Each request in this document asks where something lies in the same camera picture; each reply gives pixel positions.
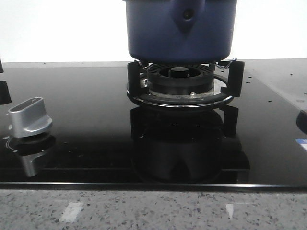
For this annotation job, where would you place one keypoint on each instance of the silver stove control knob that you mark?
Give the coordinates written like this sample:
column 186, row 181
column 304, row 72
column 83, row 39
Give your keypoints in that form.
column 29, row 118

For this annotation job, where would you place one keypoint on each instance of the black pot support grate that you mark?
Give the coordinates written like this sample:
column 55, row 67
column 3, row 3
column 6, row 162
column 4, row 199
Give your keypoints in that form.
column 228, row 76

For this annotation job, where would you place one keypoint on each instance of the blue cooking pot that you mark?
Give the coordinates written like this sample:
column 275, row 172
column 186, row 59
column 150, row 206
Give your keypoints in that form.
column 180, row 31

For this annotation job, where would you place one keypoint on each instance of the black glass gas cooktop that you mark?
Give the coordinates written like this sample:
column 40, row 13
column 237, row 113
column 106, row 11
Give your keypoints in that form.
column 100, row 140

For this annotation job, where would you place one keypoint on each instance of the blue white label sticker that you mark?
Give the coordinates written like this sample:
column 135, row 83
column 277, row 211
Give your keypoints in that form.
column 302, row 143

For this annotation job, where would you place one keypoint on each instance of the black gas burner head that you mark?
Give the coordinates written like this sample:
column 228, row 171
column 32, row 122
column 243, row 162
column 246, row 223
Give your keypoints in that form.
column 180, row 80

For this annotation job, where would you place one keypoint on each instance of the black left burner grate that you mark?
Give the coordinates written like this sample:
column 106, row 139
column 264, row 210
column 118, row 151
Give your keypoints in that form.
column 5, row 97

